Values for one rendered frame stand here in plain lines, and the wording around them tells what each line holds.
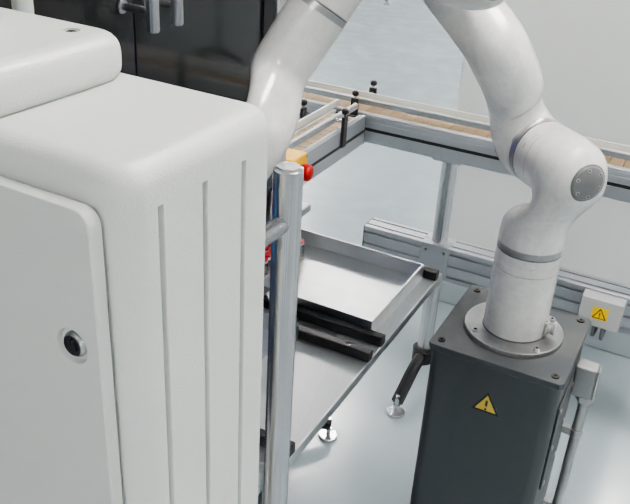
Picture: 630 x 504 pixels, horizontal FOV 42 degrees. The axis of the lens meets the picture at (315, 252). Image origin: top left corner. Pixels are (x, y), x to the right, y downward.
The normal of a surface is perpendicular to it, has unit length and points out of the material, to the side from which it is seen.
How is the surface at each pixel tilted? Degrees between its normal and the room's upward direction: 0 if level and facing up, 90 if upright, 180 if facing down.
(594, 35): 90
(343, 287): 0
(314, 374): 0
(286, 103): 51
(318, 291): 0
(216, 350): 90
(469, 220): 90
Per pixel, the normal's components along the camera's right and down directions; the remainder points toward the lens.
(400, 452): 0.05, -0.88
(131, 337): 0.26, 0.47
